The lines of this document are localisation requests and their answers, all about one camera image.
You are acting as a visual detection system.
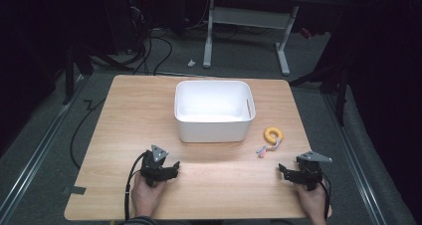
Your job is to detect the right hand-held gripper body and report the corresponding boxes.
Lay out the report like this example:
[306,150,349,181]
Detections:
[294,150,333,192]

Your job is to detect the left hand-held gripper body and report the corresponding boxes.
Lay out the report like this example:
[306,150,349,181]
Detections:
[139,144,173,188]

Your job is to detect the person's left hand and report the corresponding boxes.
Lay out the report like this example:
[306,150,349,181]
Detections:
[130,174,167,219]

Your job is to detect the person's right hand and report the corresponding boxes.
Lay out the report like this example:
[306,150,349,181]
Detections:
[294,180,330,225]

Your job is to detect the white plastic bin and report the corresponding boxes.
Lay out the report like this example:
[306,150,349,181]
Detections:
[173,80,257,143]

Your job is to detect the grey tape piece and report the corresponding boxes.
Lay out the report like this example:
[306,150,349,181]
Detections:
[61,184,88,196]

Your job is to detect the black stand legs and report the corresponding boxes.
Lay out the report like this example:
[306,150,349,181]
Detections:
[289,60,351,127]
[62,44,135,106]

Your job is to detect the small red object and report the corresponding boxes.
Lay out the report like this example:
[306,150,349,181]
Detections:
[299,27,314,41]

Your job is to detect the dark computer tower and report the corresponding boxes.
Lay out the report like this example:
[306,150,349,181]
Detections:
[125,0,151,54]

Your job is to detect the white-framed wooden desk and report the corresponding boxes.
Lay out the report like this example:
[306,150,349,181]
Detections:
[202,0,343,77]

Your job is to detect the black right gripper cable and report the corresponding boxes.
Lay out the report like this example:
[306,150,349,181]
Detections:
[318,171,332,221]

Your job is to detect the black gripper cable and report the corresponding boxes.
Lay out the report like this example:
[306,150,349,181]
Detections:
[123,150,149,221]
[318,171,332,221]

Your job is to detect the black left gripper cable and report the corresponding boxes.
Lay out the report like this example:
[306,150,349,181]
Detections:
[123,150,149,221]

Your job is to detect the yellow ring rope toy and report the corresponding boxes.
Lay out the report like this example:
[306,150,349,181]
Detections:
[256,126,285,159]

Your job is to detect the metal floor rail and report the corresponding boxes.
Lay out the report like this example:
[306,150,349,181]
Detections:
[0,75,90,221]
[321,93,389,225]

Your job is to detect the black floor cable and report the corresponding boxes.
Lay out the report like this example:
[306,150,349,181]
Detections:
[69,99,106,170]

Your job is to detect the bundle of black cables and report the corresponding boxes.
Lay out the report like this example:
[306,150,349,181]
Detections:
[127,5,174,76]

